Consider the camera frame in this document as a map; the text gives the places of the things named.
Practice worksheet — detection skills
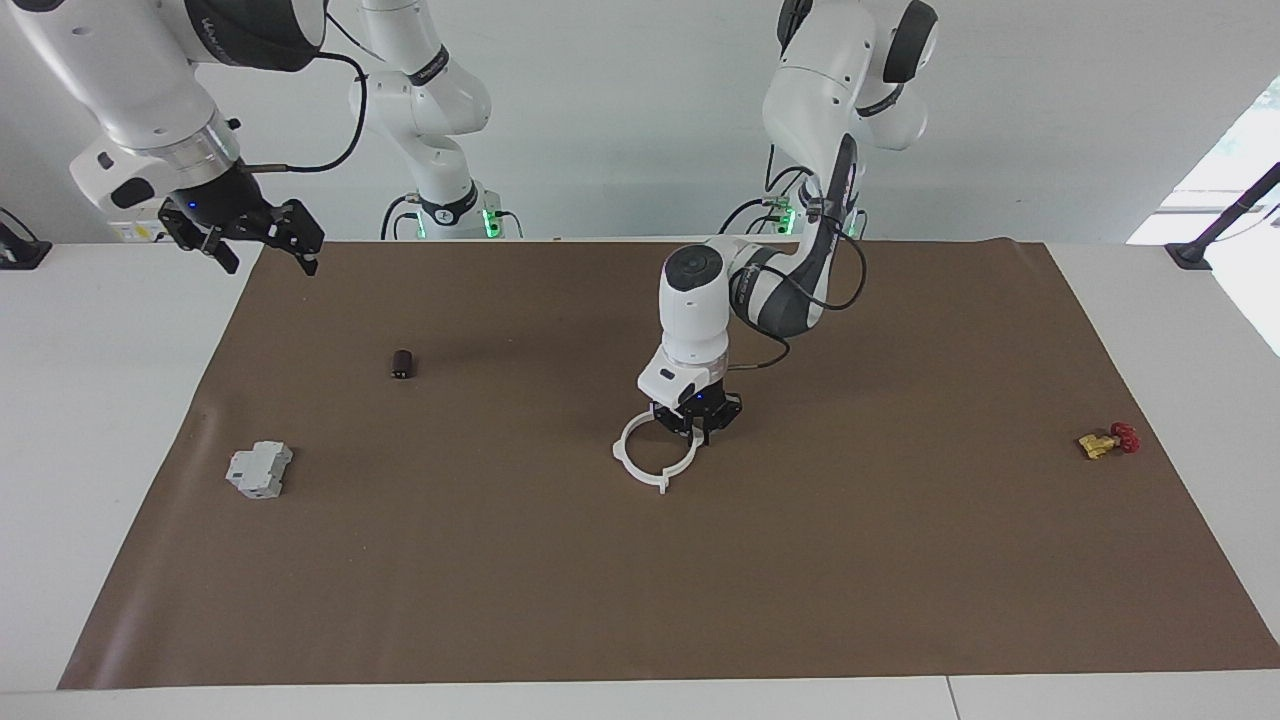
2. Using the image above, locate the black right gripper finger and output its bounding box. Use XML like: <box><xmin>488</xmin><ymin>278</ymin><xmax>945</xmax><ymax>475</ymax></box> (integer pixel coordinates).
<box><xmin>193</xmin><ymin>234</ymin><xmax>242</xmax><ymax>276</ymax></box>
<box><xmin>271</xmin><ymin>199</ymin><xmax>327</xmax><ymax>278</ymax></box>

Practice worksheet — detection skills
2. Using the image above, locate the white half-ring pipe clamp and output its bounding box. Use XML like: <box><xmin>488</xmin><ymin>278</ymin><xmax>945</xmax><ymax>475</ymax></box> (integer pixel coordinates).
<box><xmin>611</xmin><ymin>410</ymin><xmax>670</xmax><ymax>496</ymax></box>
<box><xmin>640</xmin><ymin>408</ymin><xmax>702</xmax><ymax>484</ymax></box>

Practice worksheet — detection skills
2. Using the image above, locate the brown table mat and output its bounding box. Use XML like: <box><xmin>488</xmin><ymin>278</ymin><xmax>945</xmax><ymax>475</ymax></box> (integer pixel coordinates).
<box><xmin>57</xmin><ymin>237</ymin><xmax>1280</xmax><ymax>691</ymax></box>

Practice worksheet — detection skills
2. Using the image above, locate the grey circuit breaker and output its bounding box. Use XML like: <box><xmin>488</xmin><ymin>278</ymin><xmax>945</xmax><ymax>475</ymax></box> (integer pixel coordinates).
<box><xmin>225</xmin><ymin>441</ymin><xmax>295</xmax><ymax>501</ymax></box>

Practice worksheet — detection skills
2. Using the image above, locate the black stand with pole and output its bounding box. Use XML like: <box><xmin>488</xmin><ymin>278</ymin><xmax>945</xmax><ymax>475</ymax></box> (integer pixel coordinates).
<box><xmin>1165</xmin><ymin>160</ymin><xmax>1280</xmax><ymax>272</ymax></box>

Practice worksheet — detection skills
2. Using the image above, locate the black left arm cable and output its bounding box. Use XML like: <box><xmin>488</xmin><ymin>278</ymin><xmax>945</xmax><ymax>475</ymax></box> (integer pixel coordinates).
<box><xmin>728</xmin><ymin>140</ymin><xmax>870</xmax><ymax>372</ymax></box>

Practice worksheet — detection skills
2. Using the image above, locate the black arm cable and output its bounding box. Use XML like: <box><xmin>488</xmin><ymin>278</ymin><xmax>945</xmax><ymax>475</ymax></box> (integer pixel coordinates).
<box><xmin>728</xmin><ymin>140</ymin><xmax>870</xmax><ymax>372</ymax></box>
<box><xmin>245</xmin><ymin>50</ymin><xmax>370</xmax><ymax>174</ymax></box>

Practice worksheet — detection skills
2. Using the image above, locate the black right base cable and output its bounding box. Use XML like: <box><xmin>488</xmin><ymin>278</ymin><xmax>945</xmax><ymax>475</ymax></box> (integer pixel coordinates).
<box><xmin>380</xmin><ymin>193</ymin><xmax>422</xmax><ymax>241</ymax></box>

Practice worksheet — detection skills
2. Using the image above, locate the black base cable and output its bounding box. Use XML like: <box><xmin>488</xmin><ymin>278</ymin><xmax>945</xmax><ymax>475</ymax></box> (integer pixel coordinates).
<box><xmin>380</xmin><ymin>193</ymin><xmax>422</xmax><ymax>241</ymax></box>
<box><xmin>718</xmin><ymin>150</ymin><xmax>813</xmax><ymax>237</ymax></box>

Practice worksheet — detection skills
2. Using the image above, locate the white wall socket strip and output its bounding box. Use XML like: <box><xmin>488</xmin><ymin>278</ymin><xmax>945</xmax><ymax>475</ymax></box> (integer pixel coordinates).
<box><xmin>108</xmin><ymin>215</ymin><xmax>172</xmax><ymax>244</ymax></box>

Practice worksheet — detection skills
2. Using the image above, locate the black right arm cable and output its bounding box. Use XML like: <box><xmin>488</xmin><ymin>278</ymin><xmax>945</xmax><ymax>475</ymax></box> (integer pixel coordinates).
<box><xmin>245</xmin><ymin>50</ymin><xmax>370</xmax><ymax>174</ymax></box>

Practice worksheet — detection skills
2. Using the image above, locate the black left base cable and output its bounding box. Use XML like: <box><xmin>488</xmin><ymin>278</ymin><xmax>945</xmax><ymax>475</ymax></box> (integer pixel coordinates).
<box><xmin>718</xmin><ymin>150</ymin><xmax>813</xmax><ymax>237</ymax></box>

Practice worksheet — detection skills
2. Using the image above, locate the black table clamp mount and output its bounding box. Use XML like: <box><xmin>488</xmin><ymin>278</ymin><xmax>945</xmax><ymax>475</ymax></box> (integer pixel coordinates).
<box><xmin>0</xmin><ymin>207</ymin><xmax>53</xmax><ymax>270</ymax></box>

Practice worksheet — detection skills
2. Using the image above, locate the brass valve red handle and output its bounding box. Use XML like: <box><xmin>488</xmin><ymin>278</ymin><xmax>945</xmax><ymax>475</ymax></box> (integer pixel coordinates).
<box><xmin>1077</xmin><ymin>422</ymin><xmax>1142</xmax><ymax>461</ymax></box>

